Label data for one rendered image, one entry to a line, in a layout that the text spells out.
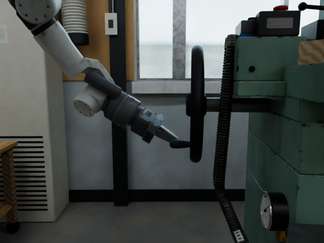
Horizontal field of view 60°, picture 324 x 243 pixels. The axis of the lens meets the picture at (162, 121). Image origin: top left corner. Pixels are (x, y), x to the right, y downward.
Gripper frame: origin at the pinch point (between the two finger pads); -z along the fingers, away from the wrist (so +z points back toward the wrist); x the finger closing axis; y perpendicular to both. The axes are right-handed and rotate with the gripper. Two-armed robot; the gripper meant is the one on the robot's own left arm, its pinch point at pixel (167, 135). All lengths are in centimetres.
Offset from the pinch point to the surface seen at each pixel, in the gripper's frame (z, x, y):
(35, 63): 81, -70, -37
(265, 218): -19.9, 29.7, 10.6
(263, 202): -18.9, 27.7, 11.9
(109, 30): 60, -101, -7
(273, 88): -12.7, 12.2, 26.9
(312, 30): -14.6, 1.9, 40.0
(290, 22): -9.0, 7.3, 38.7
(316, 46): -13.2, 16.1, 37.0
